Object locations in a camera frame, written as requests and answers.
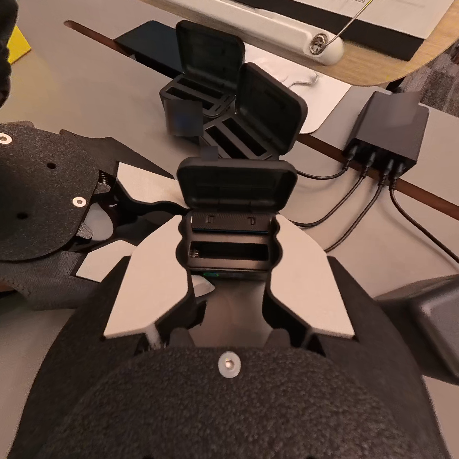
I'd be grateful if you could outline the black camera battery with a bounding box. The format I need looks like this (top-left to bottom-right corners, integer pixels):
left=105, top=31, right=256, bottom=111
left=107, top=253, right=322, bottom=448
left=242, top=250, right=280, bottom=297
left=188, top=210, right=274, bottom=234

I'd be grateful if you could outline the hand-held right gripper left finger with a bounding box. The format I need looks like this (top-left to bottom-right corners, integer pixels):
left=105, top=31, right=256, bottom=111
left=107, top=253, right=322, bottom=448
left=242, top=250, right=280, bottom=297
left=104, top=214, right=208, bottom=345

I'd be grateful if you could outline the black multi-port power hub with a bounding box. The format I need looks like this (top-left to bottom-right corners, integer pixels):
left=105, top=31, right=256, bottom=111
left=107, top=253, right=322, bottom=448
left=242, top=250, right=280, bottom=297
left=343, top=91, right=429, bottom=174

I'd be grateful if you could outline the black battery charging case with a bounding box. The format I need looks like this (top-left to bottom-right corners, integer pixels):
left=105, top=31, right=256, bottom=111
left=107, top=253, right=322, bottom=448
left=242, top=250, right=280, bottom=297
left=373, top=274, right=459, bottom=381
left=203, top=63, right=309, bottom=162
left=176, top=157, right=298, bottom=345
left=159, top=20, right=246, bottom=137

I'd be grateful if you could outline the wooden sign board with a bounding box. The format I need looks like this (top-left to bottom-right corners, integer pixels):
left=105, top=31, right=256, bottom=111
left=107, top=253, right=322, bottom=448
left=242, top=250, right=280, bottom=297
left=140, top=0, right=459, bottom=88

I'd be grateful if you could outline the dark flat pad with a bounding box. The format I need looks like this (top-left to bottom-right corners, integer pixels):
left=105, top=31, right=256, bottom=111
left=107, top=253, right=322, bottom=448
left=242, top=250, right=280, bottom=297
left=114, top=20, right=181, bottom=74

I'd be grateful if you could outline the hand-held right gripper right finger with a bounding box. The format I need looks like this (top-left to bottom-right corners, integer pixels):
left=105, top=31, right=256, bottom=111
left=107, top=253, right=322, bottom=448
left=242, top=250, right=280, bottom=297
left=260, top=214, right=355, bottom=346

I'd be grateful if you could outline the yellow plastic bin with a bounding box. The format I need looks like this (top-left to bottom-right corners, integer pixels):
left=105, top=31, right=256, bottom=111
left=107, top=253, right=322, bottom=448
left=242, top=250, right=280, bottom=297
left=6, top=25, right=33, bottom=66

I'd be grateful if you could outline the white stand base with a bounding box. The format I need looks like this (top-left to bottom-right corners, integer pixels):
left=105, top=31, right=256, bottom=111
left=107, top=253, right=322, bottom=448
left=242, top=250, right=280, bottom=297
left=240, top=43, right=353, bottom=135

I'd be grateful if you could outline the black charging cable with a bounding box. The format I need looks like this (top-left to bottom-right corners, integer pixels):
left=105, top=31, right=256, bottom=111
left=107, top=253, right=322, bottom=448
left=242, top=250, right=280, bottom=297
left=291, top=169, right=373, bottom=229
left=324, top=176, right=388, bottom=253
left=296, top=159, right=358, bottom=181
left=391, top=183, right=459, bottom=267

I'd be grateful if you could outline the white instruction sheet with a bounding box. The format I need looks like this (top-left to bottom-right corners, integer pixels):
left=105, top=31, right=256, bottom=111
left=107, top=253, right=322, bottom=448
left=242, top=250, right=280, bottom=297
left=230, top=0, right=454, bottom=61

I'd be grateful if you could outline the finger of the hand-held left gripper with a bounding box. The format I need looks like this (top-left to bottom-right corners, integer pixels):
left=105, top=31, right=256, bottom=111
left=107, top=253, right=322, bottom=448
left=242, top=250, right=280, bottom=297
left=114, top=162, right=190, bottom=230
left=74, top=240, right=138, bottom=283

